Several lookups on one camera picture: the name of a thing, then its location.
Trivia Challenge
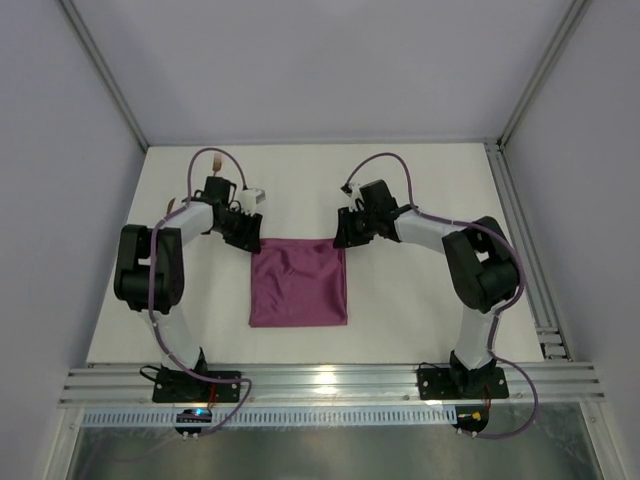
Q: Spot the purple satin napkin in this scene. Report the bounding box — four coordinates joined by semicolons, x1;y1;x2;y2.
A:
249;238;348;328

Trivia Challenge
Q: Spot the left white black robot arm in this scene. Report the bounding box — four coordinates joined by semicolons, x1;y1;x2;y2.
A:
114;176;266;379

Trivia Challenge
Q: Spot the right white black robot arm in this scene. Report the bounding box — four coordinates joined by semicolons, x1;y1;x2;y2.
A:
333;180;521;398

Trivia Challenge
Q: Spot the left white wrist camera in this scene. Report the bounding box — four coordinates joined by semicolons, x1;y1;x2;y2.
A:
238;188;266;215

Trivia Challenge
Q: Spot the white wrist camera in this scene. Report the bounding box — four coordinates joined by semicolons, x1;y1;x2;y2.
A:
238;188;266;215
340;183;364;211

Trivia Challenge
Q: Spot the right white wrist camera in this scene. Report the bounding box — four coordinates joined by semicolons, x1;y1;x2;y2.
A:
340;183;364;211

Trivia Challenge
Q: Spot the front aluminium rail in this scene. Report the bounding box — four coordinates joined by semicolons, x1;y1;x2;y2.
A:
59;362;605;407

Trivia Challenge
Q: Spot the aluminium rail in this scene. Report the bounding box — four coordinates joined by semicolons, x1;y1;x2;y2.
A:
484;140;573;362
59;362;605;407

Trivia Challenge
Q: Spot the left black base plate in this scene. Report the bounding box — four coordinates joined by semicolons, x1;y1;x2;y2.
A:
152;369;240;404

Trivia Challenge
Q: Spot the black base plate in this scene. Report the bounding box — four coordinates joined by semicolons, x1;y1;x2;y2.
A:
152;369;240;404
416;362;510;400

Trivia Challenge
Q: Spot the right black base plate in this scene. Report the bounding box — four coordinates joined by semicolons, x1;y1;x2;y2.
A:
416;362;510;400

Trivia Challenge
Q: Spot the grey slotted cable duct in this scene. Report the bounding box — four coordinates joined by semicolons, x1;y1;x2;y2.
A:
80;404;457;429

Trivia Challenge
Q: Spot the right side aluminium rail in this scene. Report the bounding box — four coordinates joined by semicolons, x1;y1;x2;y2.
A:
484;140;573;362

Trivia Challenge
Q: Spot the left corner aluminium post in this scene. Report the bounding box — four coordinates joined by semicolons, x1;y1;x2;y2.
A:
56;0;150;153

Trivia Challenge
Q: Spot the corner aluminium post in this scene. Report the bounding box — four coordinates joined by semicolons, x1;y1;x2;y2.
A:
497;0;592;149
56;0;150;153

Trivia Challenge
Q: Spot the right corner aluminium post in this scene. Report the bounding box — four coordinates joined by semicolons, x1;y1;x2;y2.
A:
497;0;592;149

